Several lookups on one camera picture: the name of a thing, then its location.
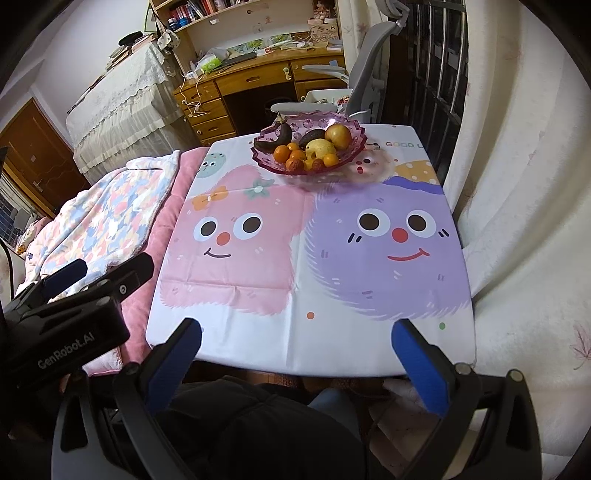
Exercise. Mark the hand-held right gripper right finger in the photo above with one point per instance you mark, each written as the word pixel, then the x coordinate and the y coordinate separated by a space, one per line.
pixel 425 369

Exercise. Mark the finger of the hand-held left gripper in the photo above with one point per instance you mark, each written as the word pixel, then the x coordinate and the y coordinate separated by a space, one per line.
pixel 124 277
pixel 67 277

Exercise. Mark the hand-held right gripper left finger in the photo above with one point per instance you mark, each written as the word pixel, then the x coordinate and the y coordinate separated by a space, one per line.
pixel 173 360

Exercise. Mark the blackened banana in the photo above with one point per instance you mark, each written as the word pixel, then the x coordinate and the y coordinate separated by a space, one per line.
pixel 277 136

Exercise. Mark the pink glass fruit bowl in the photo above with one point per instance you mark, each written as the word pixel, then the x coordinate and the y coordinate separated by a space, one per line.
pixel 353 147

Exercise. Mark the red apple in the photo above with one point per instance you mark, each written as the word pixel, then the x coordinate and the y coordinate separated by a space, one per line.
pixel 338 134

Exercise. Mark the floral fleece blanket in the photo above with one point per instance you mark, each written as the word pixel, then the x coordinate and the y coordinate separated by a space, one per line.
pixel 106 217

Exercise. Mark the person's blue jeans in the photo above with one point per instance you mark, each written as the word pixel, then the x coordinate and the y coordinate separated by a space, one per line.
pixel 334 406

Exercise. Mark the pink quilt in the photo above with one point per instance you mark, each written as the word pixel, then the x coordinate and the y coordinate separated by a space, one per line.
pixel 182 189

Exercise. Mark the person's dark jacket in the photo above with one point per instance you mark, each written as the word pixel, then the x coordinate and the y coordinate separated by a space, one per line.
pixel 254 434

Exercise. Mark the brown wooden door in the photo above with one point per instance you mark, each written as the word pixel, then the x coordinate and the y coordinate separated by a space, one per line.
pixel 37 152

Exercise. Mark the cartoon printed tablecloth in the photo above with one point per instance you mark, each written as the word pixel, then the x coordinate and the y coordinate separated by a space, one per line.
pixel 300 277

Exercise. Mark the white lace cover cloth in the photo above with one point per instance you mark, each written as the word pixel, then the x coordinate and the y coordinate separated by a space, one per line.
pixel 120 110

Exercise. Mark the white floral curtain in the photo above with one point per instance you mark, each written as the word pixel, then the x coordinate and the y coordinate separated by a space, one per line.
pixel 351 27
pixel 521 207

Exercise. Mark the stack of books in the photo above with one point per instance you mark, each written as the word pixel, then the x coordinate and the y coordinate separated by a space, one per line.
pixel 131 48

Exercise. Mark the green tissue pack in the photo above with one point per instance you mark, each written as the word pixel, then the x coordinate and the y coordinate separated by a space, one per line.
pixel 211 63

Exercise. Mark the dark avocado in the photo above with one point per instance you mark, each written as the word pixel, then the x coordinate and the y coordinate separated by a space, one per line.
pixel 310 137

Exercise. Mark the wooden desk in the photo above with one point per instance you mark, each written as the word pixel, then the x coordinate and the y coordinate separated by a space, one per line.
pixel 249 78

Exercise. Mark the row of shelf books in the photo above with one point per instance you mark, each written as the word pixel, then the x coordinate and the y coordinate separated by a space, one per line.
pixel 203 9

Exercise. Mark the wooden bookshelf hutch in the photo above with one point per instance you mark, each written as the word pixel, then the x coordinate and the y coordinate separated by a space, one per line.
pixel 240 18

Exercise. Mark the metal window grille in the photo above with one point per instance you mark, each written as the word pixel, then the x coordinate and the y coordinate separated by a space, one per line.
pixel 434 55

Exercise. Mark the wooden cutout box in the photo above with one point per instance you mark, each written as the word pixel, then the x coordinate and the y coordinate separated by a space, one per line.
pixel 325 34

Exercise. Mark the grey office chair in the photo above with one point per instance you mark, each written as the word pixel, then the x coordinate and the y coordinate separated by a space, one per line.
pixel 367 55

